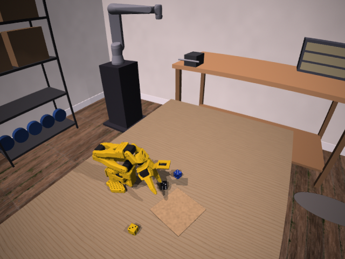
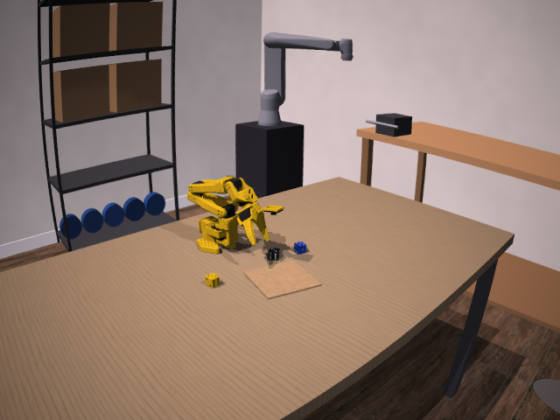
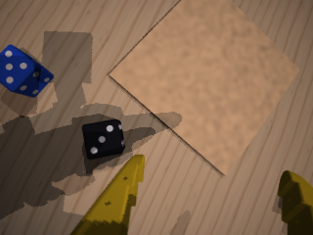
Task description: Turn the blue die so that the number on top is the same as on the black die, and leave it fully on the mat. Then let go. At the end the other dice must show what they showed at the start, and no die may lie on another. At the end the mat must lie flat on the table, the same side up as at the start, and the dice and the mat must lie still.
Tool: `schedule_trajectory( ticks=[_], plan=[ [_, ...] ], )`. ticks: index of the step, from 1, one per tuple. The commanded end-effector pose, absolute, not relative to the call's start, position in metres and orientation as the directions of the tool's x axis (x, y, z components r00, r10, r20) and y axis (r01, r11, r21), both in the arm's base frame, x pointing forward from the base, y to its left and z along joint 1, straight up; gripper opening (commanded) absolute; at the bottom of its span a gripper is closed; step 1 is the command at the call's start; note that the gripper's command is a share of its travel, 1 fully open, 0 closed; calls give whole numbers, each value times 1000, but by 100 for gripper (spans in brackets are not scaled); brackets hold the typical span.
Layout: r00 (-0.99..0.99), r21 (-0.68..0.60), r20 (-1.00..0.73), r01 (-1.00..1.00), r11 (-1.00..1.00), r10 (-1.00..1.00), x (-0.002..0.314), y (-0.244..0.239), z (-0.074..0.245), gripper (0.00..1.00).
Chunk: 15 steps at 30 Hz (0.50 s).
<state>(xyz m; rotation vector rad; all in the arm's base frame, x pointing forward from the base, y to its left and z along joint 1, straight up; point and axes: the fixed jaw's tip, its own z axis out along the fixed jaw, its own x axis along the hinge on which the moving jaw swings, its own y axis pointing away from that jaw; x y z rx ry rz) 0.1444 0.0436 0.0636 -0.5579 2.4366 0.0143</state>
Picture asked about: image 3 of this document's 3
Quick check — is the tan mat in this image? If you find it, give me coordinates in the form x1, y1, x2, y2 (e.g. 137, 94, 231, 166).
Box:
109, 0, 299, 176

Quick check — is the blue die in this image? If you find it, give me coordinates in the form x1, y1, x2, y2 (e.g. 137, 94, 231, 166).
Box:
0, 45, 54, 98

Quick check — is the black die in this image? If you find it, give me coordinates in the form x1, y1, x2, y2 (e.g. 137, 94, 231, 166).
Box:
82, 119, 125, 160

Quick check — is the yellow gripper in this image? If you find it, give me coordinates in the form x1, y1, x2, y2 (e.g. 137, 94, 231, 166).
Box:
69, 155, 313, 235

